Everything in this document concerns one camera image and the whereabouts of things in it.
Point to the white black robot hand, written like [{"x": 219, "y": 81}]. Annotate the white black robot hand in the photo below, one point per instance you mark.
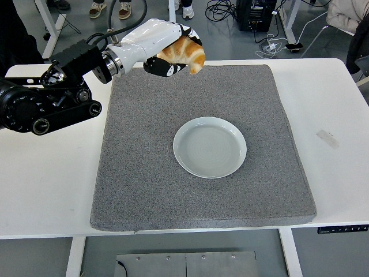
[{"x": 150, "y": 37}]

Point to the golden croissant bread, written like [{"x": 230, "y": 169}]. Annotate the golden croissant bread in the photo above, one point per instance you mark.
[{"x": 190, "y": 52}]

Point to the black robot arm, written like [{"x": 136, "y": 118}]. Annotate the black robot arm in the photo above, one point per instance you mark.
[{"x": 72, "y": 60}]

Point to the pale grey round plate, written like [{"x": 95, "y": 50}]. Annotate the pale grey round plate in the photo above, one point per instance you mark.
[{"x": 210, "y": 150}]

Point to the grey metal plate with screws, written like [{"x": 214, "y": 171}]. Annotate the grey metal plate with screws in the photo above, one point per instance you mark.
[{"x": 184, "y": 265}]

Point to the tan sneaker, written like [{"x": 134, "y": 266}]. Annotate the tan sneaker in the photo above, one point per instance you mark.
[
  {"x": 97, "y": 8},
  {"x": 125, "y": 10}
]

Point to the white sneaker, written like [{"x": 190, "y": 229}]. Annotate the white sneaker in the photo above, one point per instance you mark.
[
  {"x": 178, "y": 4},
  {"x": 188, "y": 12}
]

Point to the grey fabric mat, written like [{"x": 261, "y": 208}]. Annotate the grey fabric mat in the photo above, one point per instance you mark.
[{"x": 201, "y": 95}]

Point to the black shoe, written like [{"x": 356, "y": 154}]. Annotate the black shoe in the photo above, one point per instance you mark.
[{"x": 59, "y": 3}]

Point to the black computer case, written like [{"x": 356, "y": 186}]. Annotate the black computer case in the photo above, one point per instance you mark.
[{"x": 253, "y": 15}]

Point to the person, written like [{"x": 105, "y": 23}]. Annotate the person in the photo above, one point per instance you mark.
[{"x": 14, "y": 43}]

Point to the black smartphone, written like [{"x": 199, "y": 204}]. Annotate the black smartphone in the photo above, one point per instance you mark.
[{"x": 294, "y": 46}]

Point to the beige jacket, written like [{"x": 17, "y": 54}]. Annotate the beige jacket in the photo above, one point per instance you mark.
[{"x": 343, "y": 13}]

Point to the translucent tape strip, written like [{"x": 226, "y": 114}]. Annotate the translucent tape strip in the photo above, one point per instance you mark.
[{"x": 327, "y": 139}]

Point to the black jacket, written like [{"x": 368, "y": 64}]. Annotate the black jacket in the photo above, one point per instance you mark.
[{"x": 357, "y": 49}]

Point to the white table leg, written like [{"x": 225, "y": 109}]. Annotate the white table leg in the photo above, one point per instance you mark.
[
  {"x": 290, "y": 254},
  {"x": 75, "y": 256}
]

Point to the black table control panel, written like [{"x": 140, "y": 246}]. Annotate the black table control panel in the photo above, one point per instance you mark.
[{"x": 343, "y": 230}]

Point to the white chair frame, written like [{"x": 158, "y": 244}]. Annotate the white chair frame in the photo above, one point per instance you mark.
[{"x": 320, "y": 34}]

